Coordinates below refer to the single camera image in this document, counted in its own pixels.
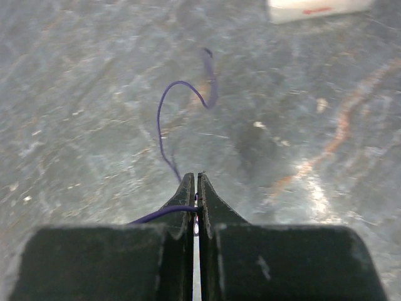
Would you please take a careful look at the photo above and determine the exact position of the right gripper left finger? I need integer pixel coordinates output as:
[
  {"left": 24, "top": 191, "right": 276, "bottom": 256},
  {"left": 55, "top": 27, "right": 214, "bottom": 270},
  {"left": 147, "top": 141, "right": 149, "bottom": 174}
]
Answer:
[{"left": 7, "top": 173, "right": 194, "bottom": 300}]

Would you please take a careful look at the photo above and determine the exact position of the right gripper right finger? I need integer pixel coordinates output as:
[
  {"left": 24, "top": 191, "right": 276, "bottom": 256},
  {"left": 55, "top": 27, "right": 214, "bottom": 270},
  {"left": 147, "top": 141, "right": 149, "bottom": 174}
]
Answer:
[{"left": 197, "top": 173, "right": 387, "bottom": 300}]

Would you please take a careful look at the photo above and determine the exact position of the purple cable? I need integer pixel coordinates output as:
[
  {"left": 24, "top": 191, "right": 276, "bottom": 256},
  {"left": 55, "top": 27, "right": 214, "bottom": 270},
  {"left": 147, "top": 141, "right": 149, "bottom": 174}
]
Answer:
[{"left": 128, "top": 46, "right": 219, "bottom": 236}]

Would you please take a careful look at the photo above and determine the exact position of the small white card box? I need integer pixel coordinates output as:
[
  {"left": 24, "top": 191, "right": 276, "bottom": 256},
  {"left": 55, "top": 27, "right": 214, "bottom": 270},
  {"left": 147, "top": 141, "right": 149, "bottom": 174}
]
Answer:
[{"left": 266, "top": 0, "right": 374, "bottom": 24}]

